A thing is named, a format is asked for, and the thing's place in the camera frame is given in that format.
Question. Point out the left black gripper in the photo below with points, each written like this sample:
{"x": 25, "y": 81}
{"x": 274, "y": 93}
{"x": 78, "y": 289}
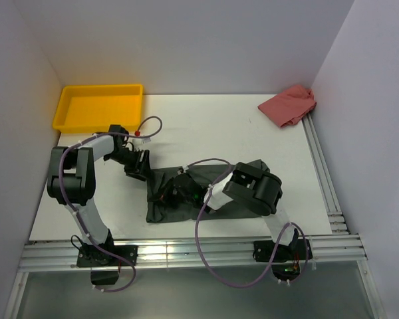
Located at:
{"x": 139, "y": 170}

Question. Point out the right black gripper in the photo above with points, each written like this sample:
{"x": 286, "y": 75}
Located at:
{"x": 165, "y": 196}

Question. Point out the dark green t-shirt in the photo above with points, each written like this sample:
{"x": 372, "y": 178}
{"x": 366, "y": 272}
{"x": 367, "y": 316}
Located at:
{"x": 203, "y": 175}

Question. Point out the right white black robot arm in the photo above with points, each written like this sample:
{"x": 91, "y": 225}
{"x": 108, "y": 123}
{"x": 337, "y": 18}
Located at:
{"x": 246, "y": 188}

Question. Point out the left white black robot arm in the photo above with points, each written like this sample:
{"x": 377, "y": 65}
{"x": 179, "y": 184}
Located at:
{"x": 71, "y": 181}

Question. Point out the yellow plastic tray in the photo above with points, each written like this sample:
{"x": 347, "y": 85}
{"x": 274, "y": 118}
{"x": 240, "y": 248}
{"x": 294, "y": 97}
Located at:
{"x": 93, "y": 108}

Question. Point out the folded pink t-shirt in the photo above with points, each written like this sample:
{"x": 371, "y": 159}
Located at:
{"x": 290, "y": 106}

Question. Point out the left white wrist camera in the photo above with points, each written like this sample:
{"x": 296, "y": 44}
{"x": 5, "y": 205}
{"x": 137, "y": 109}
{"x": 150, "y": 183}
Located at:
{"x": 136, "y": 144}

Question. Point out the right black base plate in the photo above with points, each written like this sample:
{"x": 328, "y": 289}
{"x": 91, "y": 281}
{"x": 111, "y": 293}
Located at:
{"x": 262, "y": 251}

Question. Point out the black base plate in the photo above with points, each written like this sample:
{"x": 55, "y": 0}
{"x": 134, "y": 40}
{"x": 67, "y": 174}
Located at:
{"x": 89, "y": 256}
{"x": 262, "y": 251}

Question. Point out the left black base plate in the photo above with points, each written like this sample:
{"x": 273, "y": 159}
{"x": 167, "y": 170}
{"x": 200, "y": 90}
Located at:
{"x": 89, "y": 256}

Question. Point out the right side aluminium rail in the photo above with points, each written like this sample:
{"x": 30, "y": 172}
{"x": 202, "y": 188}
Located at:
{"x": 334, "y": 212}

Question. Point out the front aluminium rail frame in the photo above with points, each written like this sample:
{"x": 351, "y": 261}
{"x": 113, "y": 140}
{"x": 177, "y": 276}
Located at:
{"x": 60, "y": 256}

